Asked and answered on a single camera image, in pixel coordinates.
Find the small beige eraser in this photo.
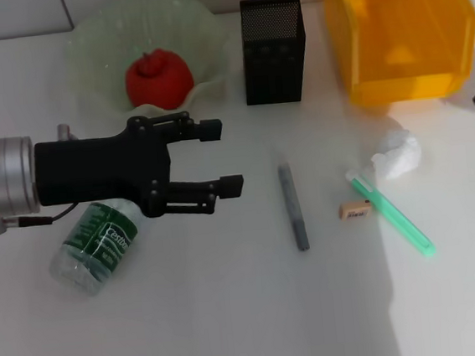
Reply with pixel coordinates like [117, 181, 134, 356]
[338, 199, 374, 222]

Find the black mesh pen holder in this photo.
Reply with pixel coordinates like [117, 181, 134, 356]
[236, 0, 312, 107]

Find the grey pen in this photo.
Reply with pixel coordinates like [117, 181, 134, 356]
[276, 161, 312, 253]

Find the white paper ball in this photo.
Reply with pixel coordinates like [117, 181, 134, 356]
[367, 126, 426, 182]

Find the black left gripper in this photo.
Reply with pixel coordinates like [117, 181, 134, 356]
[29, 107, 230, 230]

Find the red-orange fruit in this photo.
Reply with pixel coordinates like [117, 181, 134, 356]
[122, 44, 197, 114]

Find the yellow plastic bin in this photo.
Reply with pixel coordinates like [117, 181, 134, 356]
[323, 0, 475, 111]

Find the clear green-label water bottle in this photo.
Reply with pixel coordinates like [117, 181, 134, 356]
[42, 194, 153, 301]

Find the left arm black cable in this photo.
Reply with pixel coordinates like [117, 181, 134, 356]
[0, 203, 78, 235]

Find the green glass fruit bowl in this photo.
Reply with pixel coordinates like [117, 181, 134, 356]
[61, 0, 236, 120]

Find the green pen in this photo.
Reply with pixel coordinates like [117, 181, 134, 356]
[344, 162, 438, 266]

